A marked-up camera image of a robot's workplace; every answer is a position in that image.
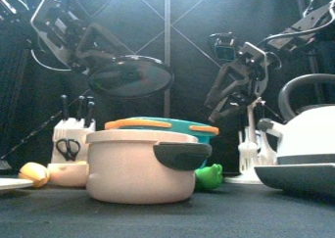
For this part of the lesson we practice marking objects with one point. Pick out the grey vertical frame pole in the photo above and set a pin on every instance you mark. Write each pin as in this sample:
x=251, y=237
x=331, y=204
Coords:
x=167, y=36

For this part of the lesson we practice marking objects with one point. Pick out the green toy pepper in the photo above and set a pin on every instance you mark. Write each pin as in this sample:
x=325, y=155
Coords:
x=209, y=176

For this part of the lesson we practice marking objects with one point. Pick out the yellow toy lemon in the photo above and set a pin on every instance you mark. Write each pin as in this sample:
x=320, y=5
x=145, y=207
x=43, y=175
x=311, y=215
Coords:
x=35, y=173

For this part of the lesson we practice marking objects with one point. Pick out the black toy scissors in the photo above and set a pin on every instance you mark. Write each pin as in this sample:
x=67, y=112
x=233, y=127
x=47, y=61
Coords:
x=67, y=149

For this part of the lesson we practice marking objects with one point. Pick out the white plate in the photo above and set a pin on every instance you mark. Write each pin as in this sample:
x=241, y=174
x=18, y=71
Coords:
x=13, y=183

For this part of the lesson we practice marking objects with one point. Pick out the dark glass pot lid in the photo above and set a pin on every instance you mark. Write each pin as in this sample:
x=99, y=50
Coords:
x=131, y=77

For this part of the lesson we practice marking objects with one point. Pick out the white utensil rack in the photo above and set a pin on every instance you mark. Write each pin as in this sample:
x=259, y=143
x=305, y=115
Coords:
x=251, y=150

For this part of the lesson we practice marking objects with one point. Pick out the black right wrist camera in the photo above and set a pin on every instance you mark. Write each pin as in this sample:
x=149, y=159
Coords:
x=224, y=49

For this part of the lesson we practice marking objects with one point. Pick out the white knife block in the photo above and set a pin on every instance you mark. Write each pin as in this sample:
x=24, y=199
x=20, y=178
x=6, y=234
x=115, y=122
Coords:
x=72, y=140

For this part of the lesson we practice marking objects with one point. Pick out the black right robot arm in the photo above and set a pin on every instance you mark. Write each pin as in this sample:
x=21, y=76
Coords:
x=304, y=23

